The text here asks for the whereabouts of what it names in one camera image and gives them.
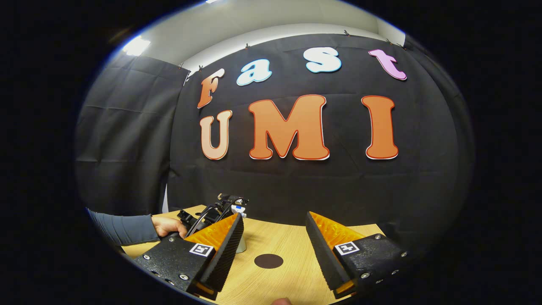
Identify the black backdrop cloth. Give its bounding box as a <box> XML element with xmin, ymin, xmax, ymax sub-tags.
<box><xmin>167</xmin><ymin>34</ymin><xmax>475</xmax><ymax>250</ymax></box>

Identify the ceiling light panel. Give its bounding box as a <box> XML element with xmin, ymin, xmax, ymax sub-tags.
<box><xmin>123</xmin><ymin>36</ymin><xmax>152</xmax><ymax>56</ymax></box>

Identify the wooden desktop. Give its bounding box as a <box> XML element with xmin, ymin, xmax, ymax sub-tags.
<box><xmin>121</xmin><ymin>205</ymin><xmax>384</xmax><ymax>305</ymax></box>

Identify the plain black cloth panel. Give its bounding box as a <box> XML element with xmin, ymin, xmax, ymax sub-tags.
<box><xmin>75</xmin><ymin>53</ymin><xmax>190</xmax><ymax>216</ymax></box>

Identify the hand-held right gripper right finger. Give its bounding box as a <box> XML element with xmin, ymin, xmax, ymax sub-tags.
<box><xmin>306</xmin><ymin>211</ymin><xmax>409</xmax><ymax>299</ymax></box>

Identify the dark brown round coaster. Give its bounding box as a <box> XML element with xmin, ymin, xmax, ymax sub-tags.
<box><xmin>254</xmin><ymin>254</ymin><xmax>284</xmax><ymax>269</ymax></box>

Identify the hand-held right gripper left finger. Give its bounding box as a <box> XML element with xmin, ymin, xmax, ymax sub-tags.
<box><xmin>133</xmin><ymin>212</ymin><xmax>245</xmax><ymax>301</ymax></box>

